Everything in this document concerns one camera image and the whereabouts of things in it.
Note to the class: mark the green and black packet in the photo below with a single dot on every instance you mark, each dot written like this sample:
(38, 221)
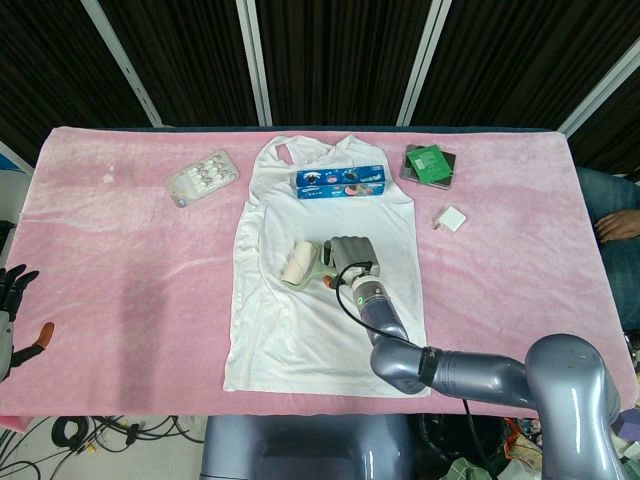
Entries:
(444, 181)

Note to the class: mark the white tank top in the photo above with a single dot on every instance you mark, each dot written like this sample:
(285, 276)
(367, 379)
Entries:
(310, 325)

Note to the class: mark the pink fleece blanket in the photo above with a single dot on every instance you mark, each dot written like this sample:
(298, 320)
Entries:
(125, 280)

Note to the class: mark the grey robot torso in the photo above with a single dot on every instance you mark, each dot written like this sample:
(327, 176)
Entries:
(300, 450)

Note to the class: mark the purple block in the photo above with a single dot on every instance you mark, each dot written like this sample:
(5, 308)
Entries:
(631, 422)

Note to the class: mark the silver binder clip blister pack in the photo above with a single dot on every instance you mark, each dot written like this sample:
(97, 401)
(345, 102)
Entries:
(202, 177)

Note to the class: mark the white power adapter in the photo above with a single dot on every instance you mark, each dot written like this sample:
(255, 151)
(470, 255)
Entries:
(454, 220)

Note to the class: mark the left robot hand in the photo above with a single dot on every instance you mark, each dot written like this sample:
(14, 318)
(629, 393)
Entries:
(15, 295)

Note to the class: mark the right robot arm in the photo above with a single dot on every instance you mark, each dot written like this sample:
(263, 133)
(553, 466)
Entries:
(450, 370)

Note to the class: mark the white frame post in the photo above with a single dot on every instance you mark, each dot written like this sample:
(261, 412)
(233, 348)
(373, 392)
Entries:
(127, 65)
(421, 65)
(600, 90)
(255, 65)

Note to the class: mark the blue Oreo cookie box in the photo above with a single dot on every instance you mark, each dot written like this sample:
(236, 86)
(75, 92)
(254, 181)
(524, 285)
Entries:
(340, 184)

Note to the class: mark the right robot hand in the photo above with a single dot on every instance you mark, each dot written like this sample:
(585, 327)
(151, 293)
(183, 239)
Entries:
(356, 254)

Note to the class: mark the seated person in jeans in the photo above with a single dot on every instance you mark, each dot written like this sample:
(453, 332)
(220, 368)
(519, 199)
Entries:
(617, 225)

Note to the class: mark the green paper packet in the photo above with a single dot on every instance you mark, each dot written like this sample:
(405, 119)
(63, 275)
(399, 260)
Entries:
(429, 162)

